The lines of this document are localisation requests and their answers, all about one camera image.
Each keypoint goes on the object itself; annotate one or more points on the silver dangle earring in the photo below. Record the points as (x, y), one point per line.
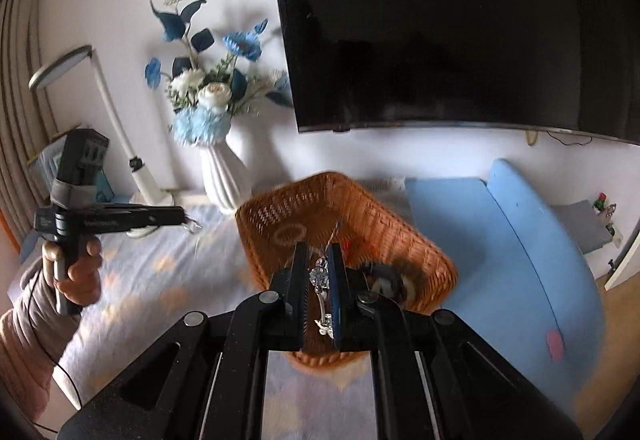
(192, 225)

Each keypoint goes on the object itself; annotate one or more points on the white door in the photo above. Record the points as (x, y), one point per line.
(625, 260)

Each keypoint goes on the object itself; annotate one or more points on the black television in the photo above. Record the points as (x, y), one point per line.
(450, 19)

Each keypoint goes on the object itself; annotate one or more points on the small colourful figurine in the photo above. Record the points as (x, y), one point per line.
(602, 206)

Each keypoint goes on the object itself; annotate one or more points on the black wristwatch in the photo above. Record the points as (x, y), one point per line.
(382, 285)

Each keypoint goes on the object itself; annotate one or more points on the beige curtain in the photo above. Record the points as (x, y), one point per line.
(20, 94)

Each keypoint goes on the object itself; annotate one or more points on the white ribbed vase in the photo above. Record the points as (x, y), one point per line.
(225, 180)

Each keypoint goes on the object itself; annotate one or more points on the blue and white artificial flowers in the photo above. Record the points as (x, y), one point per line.
(205, 124)

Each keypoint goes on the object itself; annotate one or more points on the leaf printed blanket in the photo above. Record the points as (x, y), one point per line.
(150, 280)

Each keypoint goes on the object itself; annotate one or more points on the person's left hand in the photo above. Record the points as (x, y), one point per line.
(87, 275)

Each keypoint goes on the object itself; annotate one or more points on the grey box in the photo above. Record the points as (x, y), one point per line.
(580, 225)

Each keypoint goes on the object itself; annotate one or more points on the brown wicker basket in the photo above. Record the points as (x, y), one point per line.
(380, 220)

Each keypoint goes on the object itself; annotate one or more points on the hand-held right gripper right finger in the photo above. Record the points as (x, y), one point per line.
(336, 295)

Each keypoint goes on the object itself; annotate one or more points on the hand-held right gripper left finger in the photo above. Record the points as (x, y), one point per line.
(300, 290)

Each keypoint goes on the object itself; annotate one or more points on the white desk lamp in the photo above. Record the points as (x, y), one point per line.
(117, 129)

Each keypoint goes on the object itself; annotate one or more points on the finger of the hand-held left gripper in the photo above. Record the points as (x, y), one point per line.
(140, 217)

